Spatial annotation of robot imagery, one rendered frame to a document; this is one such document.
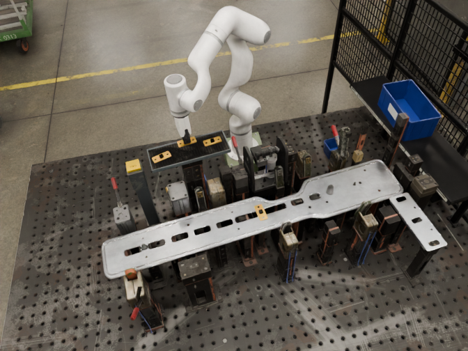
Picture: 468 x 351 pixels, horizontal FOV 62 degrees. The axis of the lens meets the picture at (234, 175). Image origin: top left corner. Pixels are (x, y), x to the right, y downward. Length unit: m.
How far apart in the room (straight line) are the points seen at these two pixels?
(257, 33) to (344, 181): 0.78
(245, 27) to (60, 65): 3.41
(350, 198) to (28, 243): 1.66
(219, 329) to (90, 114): 2.73
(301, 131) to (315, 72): 1.75
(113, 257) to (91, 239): 0.49
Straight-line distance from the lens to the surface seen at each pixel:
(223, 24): 1.63
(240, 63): 1.84
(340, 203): 1.84
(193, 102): 1.51
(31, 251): 2.33
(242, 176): 1.79
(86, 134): 3.86
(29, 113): 4.34
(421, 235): 1.84
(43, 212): 2.44
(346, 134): 1.82
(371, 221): 1.76
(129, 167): 1.81
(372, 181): 1.95
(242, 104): 1.93
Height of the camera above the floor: 2.47
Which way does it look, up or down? 51 degrees down
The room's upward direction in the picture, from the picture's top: 4 degrees counter-clockwise
